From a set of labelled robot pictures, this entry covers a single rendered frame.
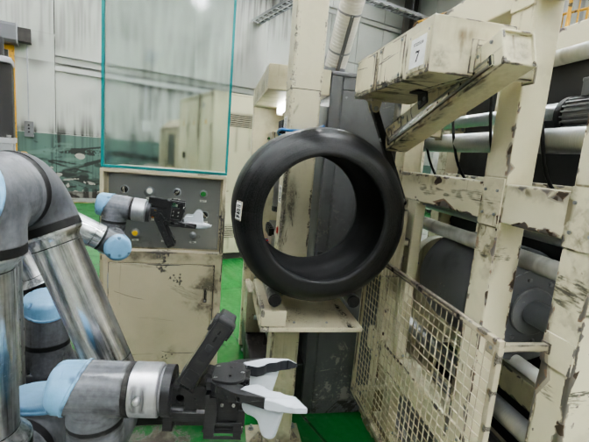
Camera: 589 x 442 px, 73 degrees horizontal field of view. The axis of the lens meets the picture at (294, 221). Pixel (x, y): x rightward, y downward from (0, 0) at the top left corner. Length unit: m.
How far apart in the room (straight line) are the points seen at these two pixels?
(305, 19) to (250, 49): 9.95
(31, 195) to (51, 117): 9.78
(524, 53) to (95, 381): 1.14
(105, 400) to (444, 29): 1.10
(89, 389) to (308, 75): 1.38
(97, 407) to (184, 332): 1.46
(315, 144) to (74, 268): 0.81
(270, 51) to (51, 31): 5.17
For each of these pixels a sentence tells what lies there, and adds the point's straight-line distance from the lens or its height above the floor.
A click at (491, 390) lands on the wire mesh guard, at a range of 1.15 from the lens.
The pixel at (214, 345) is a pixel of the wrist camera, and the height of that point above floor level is 1.12.
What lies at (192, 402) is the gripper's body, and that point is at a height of 1.04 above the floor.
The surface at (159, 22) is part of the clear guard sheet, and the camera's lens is 1.99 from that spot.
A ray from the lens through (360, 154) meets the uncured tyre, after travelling 1.32.
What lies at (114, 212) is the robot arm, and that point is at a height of 1.17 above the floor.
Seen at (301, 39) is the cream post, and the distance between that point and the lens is 1.73.
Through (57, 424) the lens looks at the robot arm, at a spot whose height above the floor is 0.91.
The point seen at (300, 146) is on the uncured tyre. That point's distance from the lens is 1.27.
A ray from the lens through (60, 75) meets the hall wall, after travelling 10.56.
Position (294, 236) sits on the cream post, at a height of 1.05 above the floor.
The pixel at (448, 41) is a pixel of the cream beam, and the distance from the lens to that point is 1.22.
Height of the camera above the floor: 1.39
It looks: 9 degrees down
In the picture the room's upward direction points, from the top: 5 degrees clockwise
